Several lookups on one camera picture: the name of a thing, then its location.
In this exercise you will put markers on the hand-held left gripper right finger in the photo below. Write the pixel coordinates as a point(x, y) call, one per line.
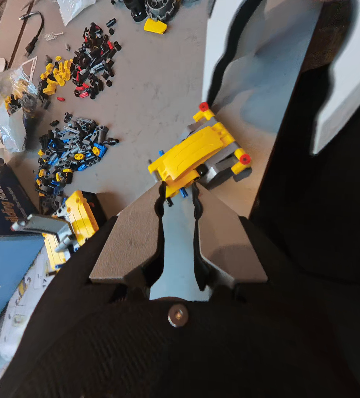
point(230, 249)

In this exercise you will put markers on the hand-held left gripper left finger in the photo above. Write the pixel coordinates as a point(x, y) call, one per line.
point(127, 245)

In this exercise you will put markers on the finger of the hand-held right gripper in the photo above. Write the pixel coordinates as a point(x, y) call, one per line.
point(354, 74)
point(220, 37)

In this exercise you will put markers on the yellow and grey brick assembly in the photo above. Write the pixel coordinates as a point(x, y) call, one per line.
point(192, 152)

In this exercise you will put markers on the pile of black red pins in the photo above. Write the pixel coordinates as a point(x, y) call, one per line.
point(96, 59)

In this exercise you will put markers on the grey desk with wooden edge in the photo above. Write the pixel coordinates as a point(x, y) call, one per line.
point(149, 87)

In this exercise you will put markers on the black and yellow brick block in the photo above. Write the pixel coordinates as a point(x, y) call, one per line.
point(74, 217)

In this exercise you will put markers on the yellow curved panel piece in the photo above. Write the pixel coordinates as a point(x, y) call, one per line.
point(155, 26)

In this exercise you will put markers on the large grey wheel hub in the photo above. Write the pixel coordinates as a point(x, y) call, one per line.
point(161, 6)

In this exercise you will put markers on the pile of blue grey connectors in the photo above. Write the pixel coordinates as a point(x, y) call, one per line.
point(71, 155)

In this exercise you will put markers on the instruction booklet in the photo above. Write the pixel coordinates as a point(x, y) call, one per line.
point(24, 305)

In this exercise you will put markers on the large crumpled plastic bag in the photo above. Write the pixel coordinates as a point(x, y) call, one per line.
point(74, 7)

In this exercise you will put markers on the pile of yellow angled beams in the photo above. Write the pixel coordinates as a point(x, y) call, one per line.
point(55, 74)

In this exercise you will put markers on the clear plastic bag of parts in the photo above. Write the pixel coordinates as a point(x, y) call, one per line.
point(9, 106)

